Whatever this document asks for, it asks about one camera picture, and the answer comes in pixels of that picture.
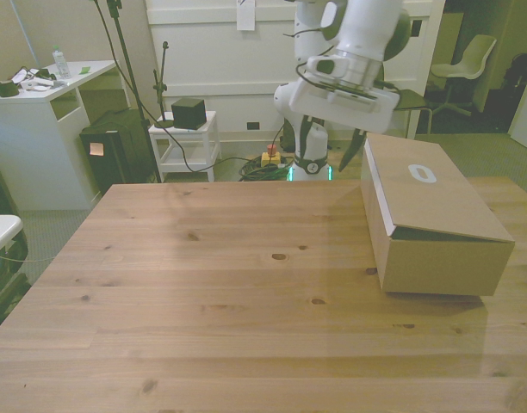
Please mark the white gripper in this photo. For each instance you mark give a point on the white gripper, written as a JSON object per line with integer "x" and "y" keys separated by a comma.
{"x": 332, "y": 109}

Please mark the brown cardboard box white inside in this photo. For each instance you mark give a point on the brown cardboard box white inside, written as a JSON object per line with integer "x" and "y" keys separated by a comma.
{"x": 435, "y": 223}

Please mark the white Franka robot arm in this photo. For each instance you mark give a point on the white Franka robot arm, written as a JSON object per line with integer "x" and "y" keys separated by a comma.
{"x": 358, "y": 30}

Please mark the yellow emergency stop button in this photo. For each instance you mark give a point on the yellow emergency stop button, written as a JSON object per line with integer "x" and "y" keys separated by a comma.
{"x": 270, "y": 157}

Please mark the dark green chair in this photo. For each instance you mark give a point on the dark green chair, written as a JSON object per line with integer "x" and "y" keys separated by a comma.
{"x": 412, "y": 101}

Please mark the small white side table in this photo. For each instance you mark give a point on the small white side table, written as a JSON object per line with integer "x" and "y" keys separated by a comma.
{"x": 190, "y": 146}

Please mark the black cube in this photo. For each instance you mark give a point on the black cube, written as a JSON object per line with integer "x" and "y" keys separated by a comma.
{"x": 187, "y": 114}

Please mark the white paper sheet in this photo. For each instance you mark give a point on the white paper sheet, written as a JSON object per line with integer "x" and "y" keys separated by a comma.
{"x": 245, "y": 15}

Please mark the white swivel chair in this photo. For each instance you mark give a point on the white swivel chair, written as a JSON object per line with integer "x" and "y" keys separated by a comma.
{"x": 466, "y": 60}

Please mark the short black microphone stand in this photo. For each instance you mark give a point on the short black microphone stand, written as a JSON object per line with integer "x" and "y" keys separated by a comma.
{"x": 162, "y": 86}

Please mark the black bag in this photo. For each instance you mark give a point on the black bag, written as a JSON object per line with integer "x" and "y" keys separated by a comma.
{"x": 519, "y": 71}

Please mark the black computer case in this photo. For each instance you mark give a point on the black computer case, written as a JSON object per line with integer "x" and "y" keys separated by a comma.
{"x": 117, "y": 150}

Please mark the tall black tripod stand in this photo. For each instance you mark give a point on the tall black tripod stand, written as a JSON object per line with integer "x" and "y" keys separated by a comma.
{"x": 125, "y": 56}

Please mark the orange sticky note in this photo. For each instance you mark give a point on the orange sticky note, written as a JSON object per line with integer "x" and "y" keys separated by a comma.
{"x": 96, "y": 149}

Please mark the green sticky note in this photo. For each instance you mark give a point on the green sticky note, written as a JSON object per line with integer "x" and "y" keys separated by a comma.
{"x": 85, "y": 69}

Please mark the clear plastic water bottle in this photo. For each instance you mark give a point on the clear plastic water bottle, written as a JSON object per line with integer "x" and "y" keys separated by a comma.
{"x": 61, "y": 62}

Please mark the white desk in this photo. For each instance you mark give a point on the white desk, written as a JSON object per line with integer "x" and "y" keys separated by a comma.
{"x": 35, "y": 129}

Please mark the white rounded table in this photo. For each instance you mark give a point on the white rounded table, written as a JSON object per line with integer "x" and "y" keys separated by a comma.
{"x": 1, "y": 232}

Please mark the black office chair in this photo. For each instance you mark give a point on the black office chair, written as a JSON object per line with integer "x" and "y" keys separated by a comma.
{"x": 1, "y": 258}

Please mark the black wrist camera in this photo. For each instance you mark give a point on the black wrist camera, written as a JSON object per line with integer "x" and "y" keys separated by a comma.
{"x": 345, "y": 89}

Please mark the wall power outlet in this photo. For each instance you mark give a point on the wall power outlet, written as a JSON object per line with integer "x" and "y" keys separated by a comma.
{"x": 253, "y": 125}

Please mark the black wall switch plate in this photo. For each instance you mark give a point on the black wall switch plate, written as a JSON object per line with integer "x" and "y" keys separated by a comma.
{"x": 417, "y": 28}

